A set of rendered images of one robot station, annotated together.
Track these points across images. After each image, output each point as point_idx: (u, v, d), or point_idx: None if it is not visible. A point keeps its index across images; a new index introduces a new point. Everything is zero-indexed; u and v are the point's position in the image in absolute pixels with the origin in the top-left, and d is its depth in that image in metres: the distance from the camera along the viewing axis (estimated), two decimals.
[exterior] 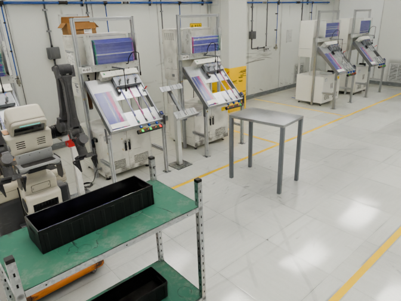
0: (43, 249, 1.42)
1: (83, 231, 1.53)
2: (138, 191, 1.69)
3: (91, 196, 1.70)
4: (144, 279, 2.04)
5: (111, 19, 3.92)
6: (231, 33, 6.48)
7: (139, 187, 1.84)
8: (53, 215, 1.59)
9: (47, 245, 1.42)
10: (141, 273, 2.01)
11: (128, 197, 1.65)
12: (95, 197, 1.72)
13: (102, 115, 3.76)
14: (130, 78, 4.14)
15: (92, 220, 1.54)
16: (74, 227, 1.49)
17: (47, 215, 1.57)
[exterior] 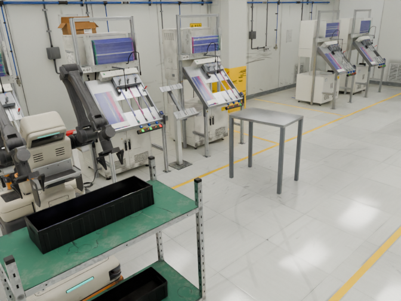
0: (43, 249, 1.42)
1: (83, 231, 1.53)
2: (138, 191, 1.69)
3: (91, 196, 1.70)
4: (144, 279, 2.04)
5: (111, 19, 3.92)
6: (231, 33, 6.48)
7: (139, 187, 1.84)
8: (53, 215, 1.59)
9: (47, 245, 1.42)
10: (141, 273, 2.01)
11: (128, 197, 1.65)
12: (95, 197, 1.72)
13: None
14: (130, 78, 4.14)
15: (92, 220, 1.54)
16: (74, 227, 1.49)
17: (47, 215, 1.57)
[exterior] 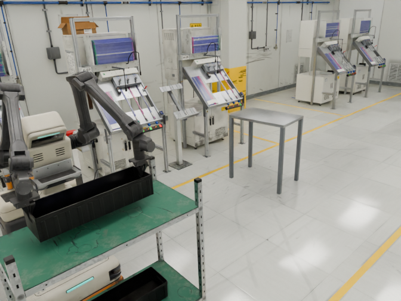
0: (40, 237, 1.39)
1: (82, 220, 1.50)
2: (137, 180, 1.66)
3: (89, 186, 1.68)
4: (144, 279, 2.04)
5: (111, 19, 3.92)
6: (231, 33, 6.48)
7: (139, 178, 1.81)
8: (51, 204, 1.56)
9: (45, 233, 1.40)
10: (141, 273, 2.01)
11: (127, 186, 1.63)
12: (93, 187, 1.69)
13: (102, 115, 3.76)
14: (130, 78, 4.14)
15: (90, 208, 1.52)
16: (73, 215, 1.47)
17: (45, 204, 1.54)
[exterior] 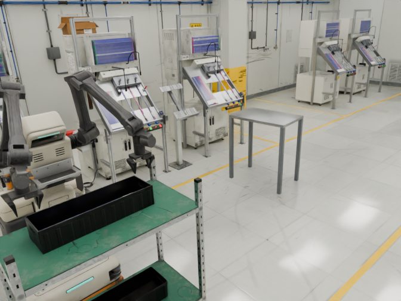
0: (43, 249, 1.42)
1: (83, 231, 1.53)
2: (138, 191, 1.69)
3: (91, 196, 1.70)
4: (144, 279, 2.04)
5: (111, 19, 3.92)
6: (231, 33, 6.48)
7: (139, 187, 1.84)
8: (53, 215, 1.58)
9: (47, 245, 1.42)
10: (141, 273, 2.01)
11: (128, 197, 1.65)
12: (95, 197, 1.72)
13: (102, 115, 3.76)
14: (130, 78, 4.14)
15: (92, 220, 1.54)
16: (74, 227, 1.49)
17: (47, 215, 1.57)
